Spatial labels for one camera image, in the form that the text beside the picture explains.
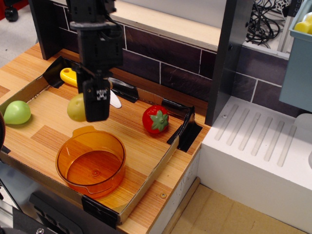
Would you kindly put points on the orange transparent plastic pot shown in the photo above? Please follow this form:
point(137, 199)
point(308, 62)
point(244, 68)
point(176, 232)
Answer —
point(92, 162)

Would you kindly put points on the cardboard fence with black tape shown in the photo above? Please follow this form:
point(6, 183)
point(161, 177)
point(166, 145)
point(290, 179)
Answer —
point(129, 172)

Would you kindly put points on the green toy pear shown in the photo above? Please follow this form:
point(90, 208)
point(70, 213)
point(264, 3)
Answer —
point(17, 112)

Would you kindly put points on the black caster wheel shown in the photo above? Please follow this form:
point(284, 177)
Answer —
point(11, 14)

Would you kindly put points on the dark grey vertical post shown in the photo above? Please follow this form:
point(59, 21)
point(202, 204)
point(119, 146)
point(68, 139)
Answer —
point(233, 33)

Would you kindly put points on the white dish drain rack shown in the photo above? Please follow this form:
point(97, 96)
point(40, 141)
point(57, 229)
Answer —
point(262, 159)

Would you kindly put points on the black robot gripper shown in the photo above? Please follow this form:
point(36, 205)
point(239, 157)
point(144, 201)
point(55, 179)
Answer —
point(100, 50)

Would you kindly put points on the red toy strawberry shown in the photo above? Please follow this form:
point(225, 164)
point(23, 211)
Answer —
point(155, 119)

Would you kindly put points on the grey blue plastic bin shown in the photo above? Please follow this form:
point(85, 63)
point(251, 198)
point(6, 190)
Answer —
point(297, 86)

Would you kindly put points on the yellow toy in bin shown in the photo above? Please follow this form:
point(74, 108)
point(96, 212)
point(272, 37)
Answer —
point(305, 26)

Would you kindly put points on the yellow handled toy knife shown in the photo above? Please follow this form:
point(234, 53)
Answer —
point(69, 77)

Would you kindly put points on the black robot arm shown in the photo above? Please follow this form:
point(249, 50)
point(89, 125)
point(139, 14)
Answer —
point(91, 11)

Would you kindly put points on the yellow toy potato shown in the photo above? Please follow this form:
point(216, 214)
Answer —
point(76, 108)

